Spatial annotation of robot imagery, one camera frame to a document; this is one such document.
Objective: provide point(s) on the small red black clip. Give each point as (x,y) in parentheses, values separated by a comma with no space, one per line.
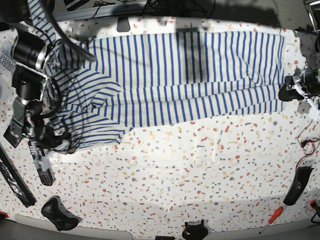
(313,204)

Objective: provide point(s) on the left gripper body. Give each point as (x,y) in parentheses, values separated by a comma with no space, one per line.
(307,84)

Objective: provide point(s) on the black curved handle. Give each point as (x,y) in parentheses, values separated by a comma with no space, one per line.
(299,183)

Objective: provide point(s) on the black cylinder speaker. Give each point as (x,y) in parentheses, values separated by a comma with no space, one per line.
(13,134)

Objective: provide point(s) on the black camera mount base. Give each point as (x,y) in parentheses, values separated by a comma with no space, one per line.
(195,231)

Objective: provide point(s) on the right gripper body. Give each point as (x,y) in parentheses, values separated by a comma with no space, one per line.
(47,150)

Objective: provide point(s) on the clear plastic screw box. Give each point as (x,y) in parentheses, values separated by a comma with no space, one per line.
(6,62)

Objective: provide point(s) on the black tv remote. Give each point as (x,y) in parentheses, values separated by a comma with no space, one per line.
(42,164)

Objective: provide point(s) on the black game controller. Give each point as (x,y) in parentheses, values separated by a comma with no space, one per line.
(54,214)

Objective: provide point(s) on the long black flat bar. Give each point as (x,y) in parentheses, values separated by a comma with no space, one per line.
(15,181)

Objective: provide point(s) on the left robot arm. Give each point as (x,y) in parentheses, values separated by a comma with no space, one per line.
(313,10)

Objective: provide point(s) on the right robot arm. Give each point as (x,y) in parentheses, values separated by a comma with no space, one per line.
(38,94)

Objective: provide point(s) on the grey clamp at table edge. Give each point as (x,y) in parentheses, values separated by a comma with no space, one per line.
(123,24)

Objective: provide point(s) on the red handled screwdriver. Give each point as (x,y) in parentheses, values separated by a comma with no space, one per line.
(275,215)

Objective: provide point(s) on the blue white striped t-shirt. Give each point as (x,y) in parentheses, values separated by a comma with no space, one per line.
(148,80)

